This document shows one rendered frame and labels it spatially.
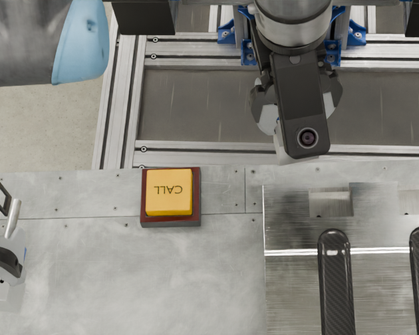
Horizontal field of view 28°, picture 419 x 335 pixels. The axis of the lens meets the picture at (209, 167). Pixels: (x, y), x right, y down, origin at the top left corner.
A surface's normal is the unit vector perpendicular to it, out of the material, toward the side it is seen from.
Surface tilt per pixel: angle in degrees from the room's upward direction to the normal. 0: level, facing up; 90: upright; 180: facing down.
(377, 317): 2
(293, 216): 0
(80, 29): 24
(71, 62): 65
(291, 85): 33
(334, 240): 3
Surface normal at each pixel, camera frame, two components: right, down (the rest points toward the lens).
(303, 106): 0.04, 0.13
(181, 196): -0.08, -0.41
